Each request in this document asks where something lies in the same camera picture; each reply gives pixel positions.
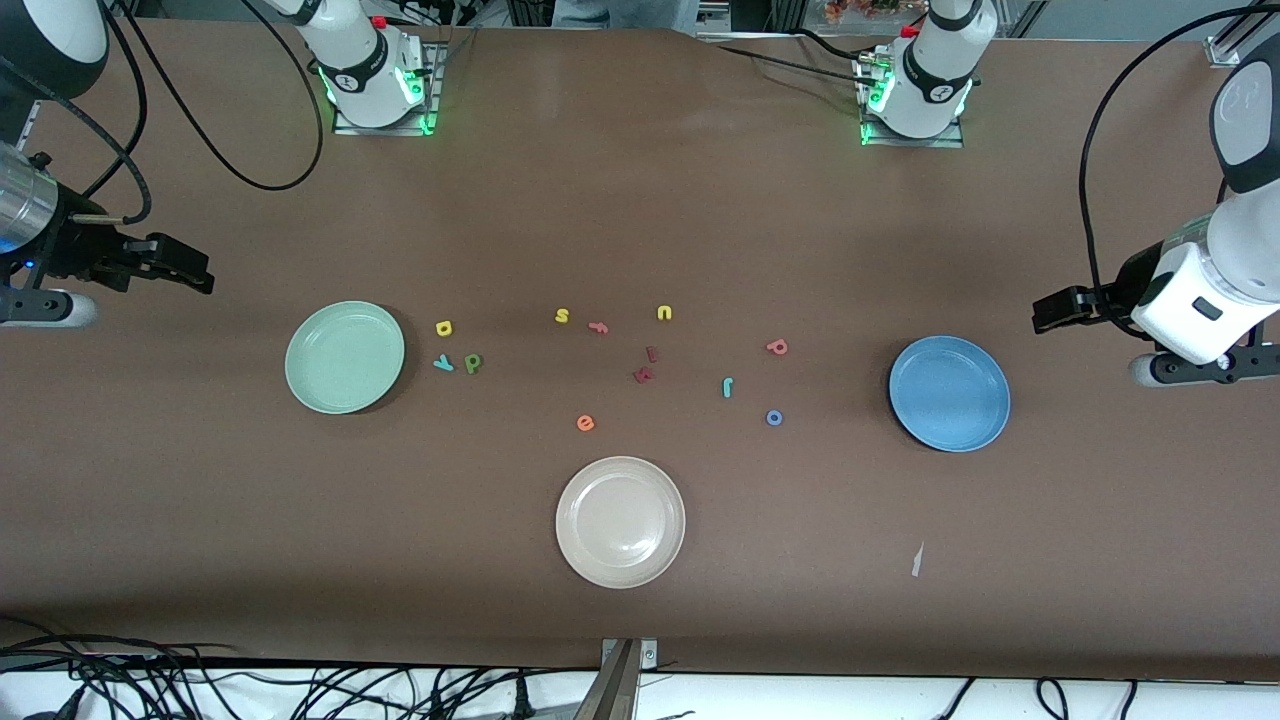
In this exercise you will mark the beige plate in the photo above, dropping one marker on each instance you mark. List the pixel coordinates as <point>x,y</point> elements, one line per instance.
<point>620,522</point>

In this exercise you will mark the white tape scrap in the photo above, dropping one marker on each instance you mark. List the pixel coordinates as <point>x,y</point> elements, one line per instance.
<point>917,562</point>

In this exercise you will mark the metal camera stand post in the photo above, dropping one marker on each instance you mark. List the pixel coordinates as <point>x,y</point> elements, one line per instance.
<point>615,690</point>

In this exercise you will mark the orange flower decoration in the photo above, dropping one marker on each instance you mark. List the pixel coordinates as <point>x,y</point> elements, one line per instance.
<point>860,8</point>

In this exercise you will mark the aluminium frame rail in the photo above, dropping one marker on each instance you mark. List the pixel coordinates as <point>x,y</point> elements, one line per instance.
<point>1228,42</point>
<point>30,120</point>

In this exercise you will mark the light green plate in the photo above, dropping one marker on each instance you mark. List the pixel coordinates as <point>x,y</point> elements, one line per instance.
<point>345,357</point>

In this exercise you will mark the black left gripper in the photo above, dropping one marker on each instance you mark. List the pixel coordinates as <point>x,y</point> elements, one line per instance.
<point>1128,283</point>

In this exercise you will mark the person in jeans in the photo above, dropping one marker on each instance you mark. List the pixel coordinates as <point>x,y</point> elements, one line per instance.
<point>625,12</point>

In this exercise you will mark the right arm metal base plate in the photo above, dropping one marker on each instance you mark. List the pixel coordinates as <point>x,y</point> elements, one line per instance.
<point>385,130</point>

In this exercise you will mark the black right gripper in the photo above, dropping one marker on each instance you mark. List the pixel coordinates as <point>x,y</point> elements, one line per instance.
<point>72,250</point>

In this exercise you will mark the blue plate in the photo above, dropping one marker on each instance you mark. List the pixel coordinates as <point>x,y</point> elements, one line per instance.
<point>950,393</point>

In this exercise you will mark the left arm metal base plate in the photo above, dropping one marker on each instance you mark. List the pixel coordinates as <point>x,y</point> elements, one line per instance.
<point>915,143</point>

